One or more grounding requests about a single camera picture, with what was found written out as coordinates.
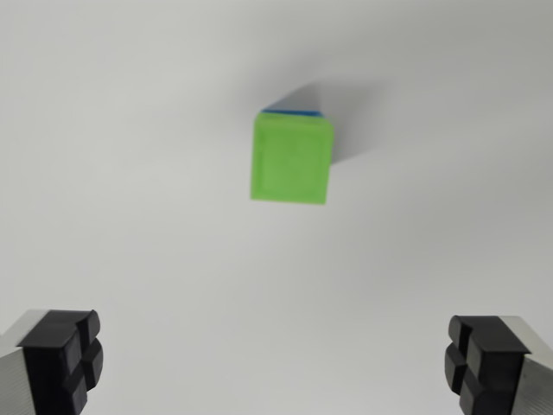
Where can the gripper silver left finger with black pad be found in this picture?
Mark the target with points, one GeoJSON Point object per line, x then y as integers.
{"type": "Point", "coordinates": [56, 359]}

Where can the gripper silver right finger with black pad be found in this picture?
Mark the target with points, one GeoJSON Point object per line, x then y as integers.
{"type": "Point", "coordinates": [492, 363]}

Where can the green translucent cube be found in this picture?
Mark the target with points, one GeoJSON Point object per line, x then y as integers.
{"type": "Point", "coordinates": [291, 160]}

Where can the blue cube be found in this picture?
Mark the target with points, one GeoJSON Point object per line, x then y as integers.
{"type": "Point", "coordinates": [298, 113]}

